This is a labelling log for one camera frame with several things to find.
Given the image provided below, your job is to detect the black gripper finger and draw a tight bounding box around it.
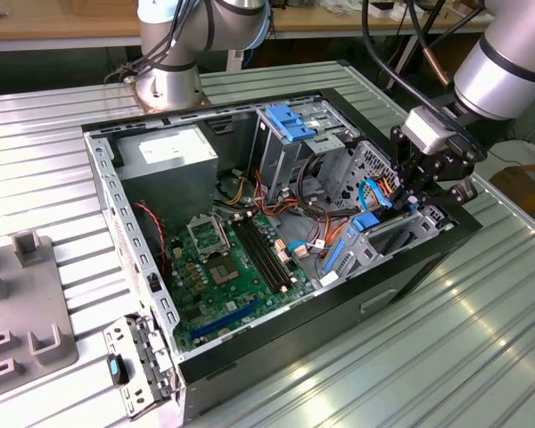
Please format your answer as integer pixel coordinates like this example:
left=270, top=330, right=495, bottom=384
left=409, top=177, right=479, bottom=207
left=390, top=125, right=423, bottom=211

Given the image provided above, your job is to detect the orange power wire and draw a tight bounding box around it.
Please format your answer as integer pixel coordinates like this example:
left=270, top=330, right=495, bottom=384
left=374, top=176, right=400, bottom=197

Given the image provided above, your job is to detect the blue data wire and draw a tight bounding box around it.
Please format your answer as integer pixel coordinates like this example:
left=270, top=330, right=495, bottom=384
left=358, top=177, right=391, bottom=210

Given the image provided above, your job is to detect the hard disk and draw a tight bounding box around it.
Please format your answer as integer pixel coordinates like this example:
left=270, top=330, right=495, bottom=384
left=323, top=202, right=419, bottom=276

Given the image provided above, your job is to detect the grey disk bay cage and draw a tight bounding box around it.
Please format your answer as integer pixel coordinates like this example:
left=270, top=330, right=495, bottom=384
left=314, top=140, right=456, bottom=289

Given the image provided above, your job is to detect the brown cardboard box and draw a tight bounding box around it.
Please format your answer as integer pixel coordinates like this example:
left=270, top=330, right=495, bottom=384
left=490, top=163, right=535, bottom=219

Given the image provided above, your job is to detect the black slanted pole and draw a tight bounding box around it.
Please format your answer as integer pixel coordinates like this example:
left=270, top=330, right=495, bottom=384
left=385, top=0, right=447, bottom=90

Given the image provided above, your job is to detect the blue plastic drive latch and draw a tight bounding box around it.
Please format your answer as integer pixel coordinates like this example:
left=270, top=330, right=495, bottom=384
left=266, top=104, right=317, bottom=143

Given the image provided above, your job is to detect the grey optical drive cage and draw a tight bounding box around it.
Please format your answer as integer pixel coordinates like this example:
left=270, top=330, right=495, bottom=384
left=249, top=98, right=358, bottom=202

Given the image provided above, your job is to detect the black and white small box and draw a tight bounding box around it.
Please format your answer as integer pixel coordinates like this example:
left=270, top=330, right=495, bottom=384
left=368, top=1, right=396, bottom=19

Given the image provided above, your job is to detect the flat cardboard tray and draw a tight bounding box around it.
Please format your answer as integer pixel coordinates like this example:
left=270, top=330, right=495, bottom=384
left=452, top=2, right=487, bottom=23

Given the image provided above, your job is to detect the black RAM slot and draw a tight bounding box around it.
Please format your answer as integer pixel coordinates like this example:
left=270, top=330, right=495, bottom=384
left=247, top=215, right=296, bottom=284
left=242, top=217, right=291, bottom=288
left=235, top=218, right=286, bottom=291
left=230, top=219, right=283, bottom=294

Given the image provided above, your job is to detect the black open PC case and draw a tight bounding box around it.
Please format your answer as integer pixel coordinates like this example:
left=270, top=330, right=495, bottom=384
left=80, top=86, right=483, bottom=424

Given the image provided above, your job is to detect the green motherboard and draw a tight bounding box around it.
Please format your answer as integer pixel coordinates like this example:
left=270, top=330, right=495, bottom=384
left=167, top=209, right=317, bottom=353

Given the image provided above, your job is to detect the metal socket cover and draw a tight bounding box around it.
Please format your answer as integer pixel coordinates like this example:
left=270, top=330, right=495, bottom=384
left=185, top=216, right=231, bottom=258

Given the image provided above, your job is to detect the CPU socket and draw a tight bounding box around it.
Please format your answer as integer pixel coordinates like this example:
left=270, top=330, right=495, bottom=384
left=204, top=254, right=246, bottom=287

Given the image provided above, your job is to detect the grey power supply unit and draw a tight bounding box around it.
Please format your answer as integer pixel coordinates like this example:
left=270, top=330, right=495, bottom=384
left=113, top=124, right=219, bottom=233

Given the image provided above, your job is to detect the blue expansion slot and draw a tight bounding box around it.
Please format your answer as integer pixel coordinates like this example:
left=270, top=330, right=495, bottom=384
left=189, top=297, right=262, bottom=340

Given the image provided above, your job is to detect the black latch with blue inlay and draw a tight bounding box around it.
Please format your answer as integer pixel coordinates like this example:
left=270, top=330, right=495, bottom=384
left=105, top=351, right=130, bottom=387

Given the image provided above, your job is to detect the long wooden desk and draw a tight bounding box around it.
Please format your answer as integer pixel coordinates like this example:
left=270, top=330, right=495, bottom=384
left=0, top=0, right=490, bottom=90

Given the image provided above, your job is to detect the grey parts rack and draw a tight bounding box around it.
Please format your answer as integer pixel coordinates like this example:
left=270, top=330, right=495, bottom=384
left=0, top=229, right=80, bottom=393

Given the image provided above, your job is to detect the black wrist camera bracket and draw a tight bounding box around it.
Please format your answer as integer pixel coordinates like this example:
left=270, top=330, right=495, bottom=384
left=448, top=133, right=490, bottom=164

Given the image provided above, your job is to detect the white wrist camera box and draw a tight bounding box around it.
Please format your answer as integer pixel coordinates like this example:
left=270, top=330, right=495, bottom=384
left=403, top=106, right=459, bottom=155

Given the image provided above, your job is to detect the copper coloured cable sleeve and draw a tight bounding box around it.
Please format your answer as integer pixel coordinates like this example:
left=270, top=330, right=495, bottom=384
left=423, top=46, right=452, bottom=86

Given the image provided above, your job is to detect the black cable loop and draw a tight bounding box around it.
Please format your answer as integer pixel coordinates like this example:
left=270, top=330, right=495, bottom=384
left=296, top=153, right=340, bottom=219

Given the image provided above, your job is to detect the orange yellow wire bundle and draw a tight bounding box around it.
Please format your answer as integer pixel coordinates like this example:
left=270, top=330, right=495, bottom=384
left=213, top=169, right=358, bottom=259

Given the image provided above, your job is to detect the pale blue wire white connector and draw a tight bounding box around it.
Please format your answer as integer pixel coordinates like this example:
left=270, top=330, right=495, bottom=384
left=289, top=238, right=329, bottom=259

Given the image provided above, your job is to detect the red black twisted wire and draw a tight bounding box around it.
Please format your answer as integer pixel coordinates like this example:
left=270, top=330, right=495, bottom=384
left=133, top=202, right=169, bottom=277

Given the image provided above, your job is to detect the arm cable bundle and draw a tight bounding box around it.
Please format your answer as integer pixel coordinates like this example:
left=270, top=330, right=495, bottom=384
left=103, top=0, right=215, bottom=86

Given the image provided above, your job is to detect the metal expansion bracket cover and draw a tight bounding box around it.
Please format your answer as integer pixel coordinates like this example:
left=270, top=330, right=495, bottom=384
left=103, top=311, right=179, bottom=420

